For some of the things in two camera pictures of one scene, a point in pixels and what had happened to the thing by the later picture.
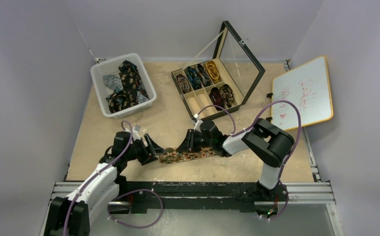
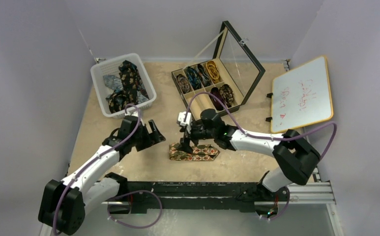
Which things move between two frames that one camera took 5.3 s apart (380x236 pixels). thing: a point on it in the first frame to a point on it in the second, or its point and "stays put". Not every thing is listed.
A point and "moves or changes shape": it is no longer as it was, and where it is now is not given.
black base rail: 136,196 stays put
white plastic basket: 124,84 stays put
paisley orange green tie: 170,155 moves or changes shape
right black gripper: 191,139 to 190,137
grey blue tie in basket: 113,82 stays put
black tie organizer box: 219,84 stays put
